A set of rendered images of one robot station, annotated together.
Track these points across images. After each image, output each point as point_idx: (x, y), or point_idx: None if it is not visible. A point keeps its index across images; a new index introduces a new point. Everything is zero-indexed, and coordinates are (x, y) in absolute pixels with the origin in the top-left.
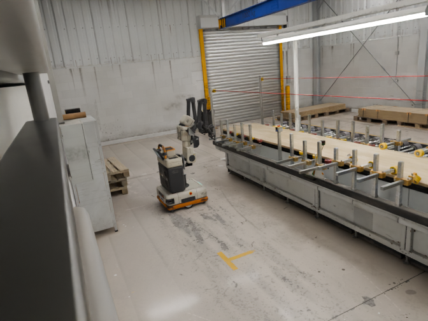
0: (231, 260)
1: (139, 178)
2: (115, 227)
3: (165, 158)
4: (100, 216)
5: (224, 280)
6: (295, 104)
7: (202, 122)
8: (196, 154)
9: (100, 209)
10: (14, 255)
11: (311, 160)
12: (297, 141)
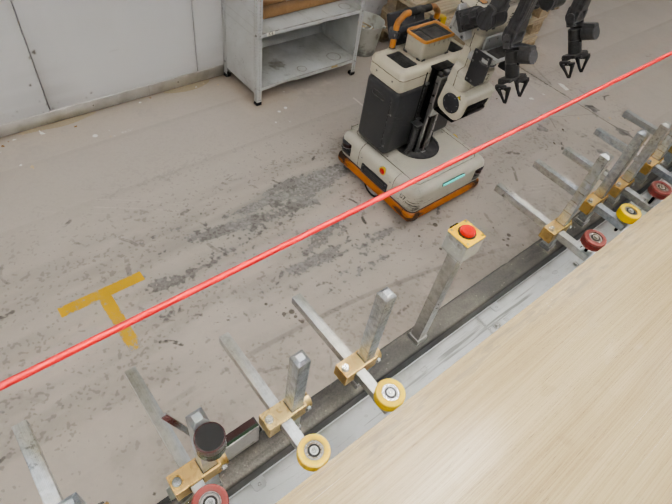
0: (101, 301)
1: (536, 84)
2: (273, 100)
3: (388, 47)
4: (242, 56)
5: (22, 295)
6: None
7: (591, 33)
8: (465, 103)
9: (243, 44)
10: None
11: (294, 432)
12: (604, 384)
